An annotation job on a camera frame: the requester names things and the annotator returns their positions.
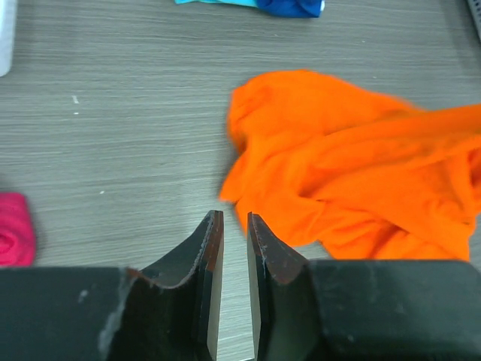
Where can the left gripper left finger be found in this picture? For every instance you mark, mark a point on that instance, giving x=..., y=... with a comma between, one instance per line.
x=167, y=311

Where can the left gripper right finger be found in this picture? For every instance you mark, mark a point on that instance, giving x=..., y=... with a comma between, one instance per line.
x=325, y=309

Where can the orange t-shirt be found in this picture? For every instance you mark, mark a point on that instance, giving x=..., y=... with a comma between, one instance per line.
x=367, y=175

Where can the pink cloth on table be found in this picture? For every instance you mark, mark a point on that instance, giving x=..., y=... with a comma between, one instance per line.
x=18, y=241

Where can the folded blue t-shirt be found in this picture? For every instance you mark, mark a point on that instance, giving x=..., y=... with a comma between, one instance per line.
x=292, y=8

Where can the folded teal t-shirt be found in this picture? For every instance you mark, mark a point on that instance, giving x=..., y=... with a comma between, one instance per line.
x=244, y=3

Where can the white perforated plastic basket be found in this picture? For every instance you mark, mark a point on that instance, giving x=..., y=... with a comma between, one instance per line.
x=8, y=18

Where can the white plastic bin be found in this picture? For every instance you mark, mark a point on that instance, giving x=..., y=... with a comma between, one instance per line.
x=475, y=11

